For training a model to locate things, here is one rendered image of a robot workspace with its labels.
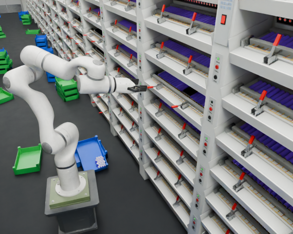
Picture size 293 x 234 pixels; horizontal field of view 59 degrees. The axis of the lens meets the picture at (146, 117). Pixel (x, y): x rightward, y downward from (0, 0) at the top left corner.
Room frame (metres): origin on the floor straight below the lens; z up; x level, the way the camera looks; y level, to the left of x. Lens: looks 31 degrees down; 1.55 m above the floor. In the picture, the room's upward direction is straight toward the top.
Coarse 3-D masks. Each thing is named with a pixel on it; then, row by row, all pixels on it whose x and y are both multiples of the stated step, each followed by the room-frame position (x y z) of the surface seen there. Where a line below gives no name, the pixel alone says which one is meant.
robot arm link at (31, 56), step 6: (24, 48) 1.24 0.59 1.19; (30, 48) 1.23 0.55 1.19; (36, 48) 1.23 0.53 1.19; (24, 54) 1.22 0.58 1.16; (30, 54) 1.20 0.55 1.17; (36, 54) 1.20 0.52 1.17; (42, 54) 1.20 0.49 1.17; (24, 60) 1.22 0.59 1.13; (30, 60) 1.20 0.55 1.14; (36, 60) 1.18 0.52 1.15; (30, 66) 1.23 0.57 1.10; (36, 66) 1.20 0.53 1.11; (36, 72) 1.31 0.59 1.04; (42, 72) 1.33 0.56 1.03; (36, 78) 1.31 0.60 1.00
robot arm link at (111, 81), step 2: (108, 76) 1.14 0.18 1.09; (110, 76) 1.14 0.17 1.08; (110, 78) 1.12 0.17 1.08; (112, 78) 1.13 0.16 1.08; (110, 80) 1.11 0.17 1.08; (112, 80) 1.12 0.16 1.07; (110, 82) 1.11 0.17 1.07; (112, 82) 1.11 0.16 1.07; (110, 84) 1.10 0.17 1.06; (112, 84) 1.11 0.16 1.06; (114, 84) 1.12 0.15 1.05; (110, 86) 1.10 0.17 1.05; (112, 86) 1.10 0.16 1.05; (114, 86) 1.12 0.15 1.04; (110, 88) 1.10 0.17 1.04; (112, 88) 1.10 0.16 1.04; (110, 90) 1.10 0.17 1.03; (112, 90) 1.10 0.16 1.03; (108, 92) 1.10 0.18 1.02; (110, 92) 1.11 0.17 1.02; (112, 92) 1.11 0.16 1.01
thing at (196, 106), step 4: (156, 76) 1.53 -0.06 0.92; (160, 80) 1.47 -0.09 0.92; (164, 84) 1.43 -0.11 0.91; (168, 84) 1.40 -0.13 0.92; (164, 88) 1.40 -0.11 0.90; (168, 88) 1.39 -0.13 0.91; (172, 88) 1.36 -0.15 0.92; (176, 92) 1.31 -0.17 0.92; (180, 92) 1.30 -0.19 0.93; (180, 96) 1.27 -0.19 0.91; (184, 96) 1.25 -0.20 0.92; (180, 100) 1.25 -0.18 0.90; (188, 100) 1.21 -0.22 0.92; (192, 100) 1.20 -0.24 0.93; (192, 104) 1.18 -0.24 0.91; (196, 104) 1.16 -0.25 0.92; (196, 108) 1.15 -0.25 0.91; (200, 108) 1.12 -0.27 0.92; (196, 112) 1.12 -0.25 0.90
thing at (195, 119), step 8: (152, 72) 1.59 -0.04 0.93; (160, 72) 1.61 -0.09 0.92; (144, 80) 1.56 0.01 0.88; (152, 80) 1.54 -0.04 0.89; (152, 88) 1.47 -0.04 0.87; (160, 96) 1.38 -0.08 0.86; (168, 96) 1.33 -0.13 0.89; (168, 104) 1.31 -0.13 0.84; (176, 104) 1.23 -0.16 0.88; (184, 112) 1.15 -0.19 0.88; (192, 112) 1.14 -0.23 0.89; (192, 120) 1.09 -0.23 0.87; (200, 120) 1.02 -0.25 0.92; (200, 128) 1.04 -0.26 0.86
